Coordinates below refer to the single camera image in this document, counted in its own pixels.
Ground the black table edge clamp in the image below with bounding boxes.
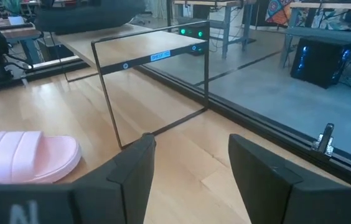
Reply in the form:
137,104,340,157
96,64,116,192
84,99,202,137
311,123,335,157

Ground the grey workbench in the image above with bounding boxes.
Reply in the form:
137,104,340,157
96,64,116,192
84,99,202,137
279,1,351,69

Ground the blue shelf label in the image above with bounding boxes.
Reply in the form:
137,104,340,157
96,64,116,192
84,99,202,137
149,50,172,62

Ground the pink rubber slide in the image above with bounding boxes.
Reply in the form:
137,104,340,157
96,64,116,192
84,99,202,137
0,130,82,184

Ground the colourful wall mural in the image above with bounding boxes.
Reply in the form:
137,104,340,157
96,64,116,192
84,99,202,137
264,0,293,26

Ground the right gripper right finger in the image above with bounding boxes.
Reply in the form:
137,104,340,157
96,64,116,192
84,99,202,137
228,134,351,224

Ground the black rubber slide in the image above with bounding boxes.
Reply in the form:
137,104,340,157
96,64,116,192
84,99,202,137
34,0,147,35

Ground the black device with green lights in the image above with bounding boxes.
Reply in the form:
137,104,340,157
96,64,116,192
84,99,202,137
177,24,210,57

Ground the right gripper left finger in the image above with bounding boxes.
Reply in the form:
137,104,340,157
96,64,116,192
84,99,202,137
72,133,157,224

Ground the wooden shelf with black frame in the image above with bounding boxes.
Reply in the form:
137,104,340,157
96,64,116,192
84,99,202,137
54,20,210,149

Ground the computer tower with blue lights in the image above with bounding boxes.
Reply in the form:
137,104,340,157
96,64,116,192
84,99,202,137
289,37,351,90

